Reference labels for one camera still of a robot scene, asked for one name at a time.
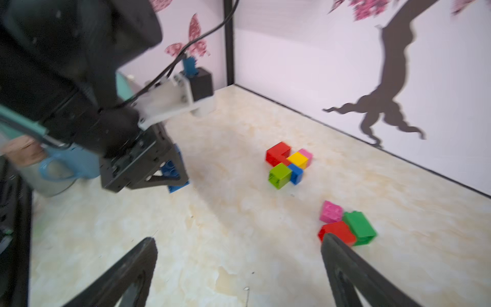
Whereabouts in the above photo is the long blue lego brick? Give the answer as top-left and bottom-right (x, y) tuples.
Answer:
(161, 160), (190, 193)

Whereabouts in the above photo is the tall red lego brick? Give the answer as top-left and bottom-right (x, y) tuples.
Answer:
(318, 221), (357, 246)

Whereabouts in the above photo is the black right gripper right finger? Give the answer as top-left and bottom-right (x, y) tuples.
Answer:
(321, 234), (419, 306)

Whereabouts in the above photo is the dark green lego brick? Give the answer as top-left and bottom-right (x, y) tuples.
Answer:
(343, 211), (377, 246)

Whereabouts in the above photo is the yellow lego brick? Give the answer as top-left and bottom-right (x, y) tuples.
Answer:
(287, 151), (309, 170)

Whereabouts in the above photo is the blue mug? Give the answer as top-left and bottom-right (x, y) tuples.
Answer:
(39, 145), (101, 182)

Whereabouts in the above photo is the cork lid jar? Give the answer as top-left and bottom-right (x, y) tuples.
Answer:
(1, 136), (76, 197)

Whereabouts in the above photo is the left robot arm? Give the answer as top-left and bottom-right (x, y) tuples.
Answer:
(1, 1), (189, 192)

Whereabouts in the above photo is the blue square lego brick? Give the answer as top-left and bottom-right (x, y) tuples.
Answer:
(288, 164), (304, 185)

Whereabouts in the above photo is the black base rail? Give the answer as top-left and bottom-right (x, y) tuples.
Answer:
(1, 157), (33, 306)

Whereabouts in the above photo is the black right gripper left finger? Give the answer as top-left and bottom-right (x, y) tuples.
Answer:
(65, 237), (158, 306)

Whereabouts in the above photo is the long red lego brick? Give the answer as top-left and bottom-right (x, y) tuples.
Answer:
(265, 142), (292, 167)

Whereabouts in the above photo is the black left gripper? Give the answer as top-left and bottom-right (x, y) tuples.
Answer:
(100, 124), (189, 192)

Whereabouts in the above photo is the pink lego brick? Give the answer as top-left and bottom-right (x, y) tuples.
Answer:
(298, 148), (313, 168)
(319, 201), (344, 224)

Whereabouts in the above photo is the lime green lego brick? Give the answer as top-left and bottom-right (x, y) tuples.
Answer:
(268, 162), (292, 189)

